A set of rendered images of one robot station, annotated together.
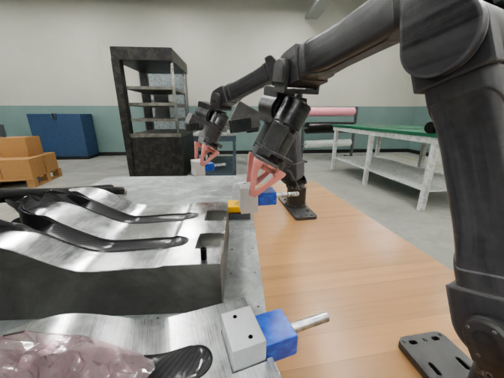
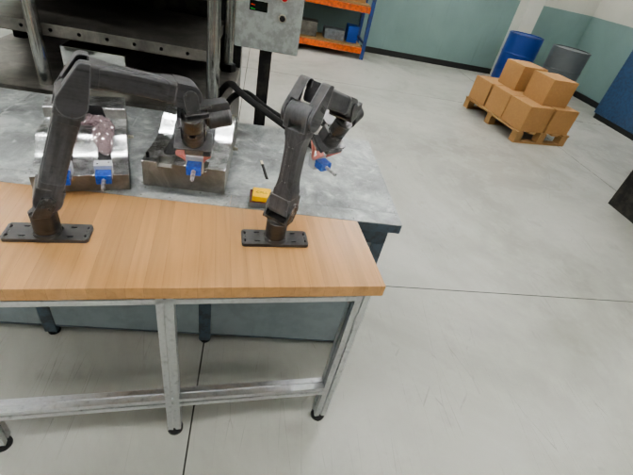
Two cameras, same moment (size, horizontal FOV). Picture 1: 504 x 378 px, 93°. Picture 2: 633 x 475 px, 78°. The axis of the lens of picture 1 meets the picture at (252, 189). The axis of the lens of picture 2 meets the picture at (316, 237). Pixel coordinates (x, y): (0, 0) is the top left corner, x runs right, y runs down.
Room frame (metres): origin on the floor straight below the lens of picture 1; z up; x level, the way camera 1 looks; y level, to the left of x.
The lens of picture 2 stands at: (0.72, -1.08, 1.54)
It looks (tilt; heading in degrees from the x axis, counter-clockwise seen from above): 37 degrees down; 81
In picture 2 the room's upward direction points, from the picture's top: 13 degrees clockwise
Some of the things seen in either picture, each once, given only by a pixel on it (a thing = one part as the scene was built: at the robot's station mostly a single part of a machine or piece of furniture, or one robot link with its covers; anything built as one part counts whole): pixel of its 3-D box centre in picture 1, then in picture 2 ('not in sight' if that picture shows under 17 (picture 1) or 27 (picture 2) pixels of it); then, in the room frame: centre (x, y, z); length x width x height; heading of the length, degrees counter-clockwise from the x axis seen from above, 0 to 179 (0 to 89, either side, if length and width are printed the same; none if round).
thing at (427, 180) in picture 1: (395, 152); not in sight; (3.80, -2.30, 0.51); 2.40 x 1.13 x 1.02; 8
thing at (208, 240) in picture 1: (211, 249); (166, 165); (0.37, 0.07, 0.87); 0.05 x 0.05 x 0.04; 3
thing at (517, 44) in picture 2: not in sight; (514, 61); (4.63, 6.22, 0.44); 0.59 x 0.59 x 0.88
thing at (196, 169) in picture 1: (209, 166); (324, 166); (0.89, 0.16, 0.91); 0.13 x 0.05 x 0.05; 123
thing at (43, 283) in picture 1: (99, 237); (197, 139); (0.42, 0.30, 0.87); 0.50 x 0.26 x 0.14; 93
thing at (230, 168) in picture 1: (218, 146); not in sight; (4.87, 0.67, 0.46); 1.90 x 0.70 x 0.92; 4
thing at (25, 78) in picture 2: not in sight; (111, 74); (-0.22, 1.15, 0.75); 1.30 x 0.84 x 0.06; 3
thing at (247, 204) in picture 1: (269, 195); (193, 170); (0.48, -0.04, 0.93); 0.13 x 0.05 x 0.05; 98
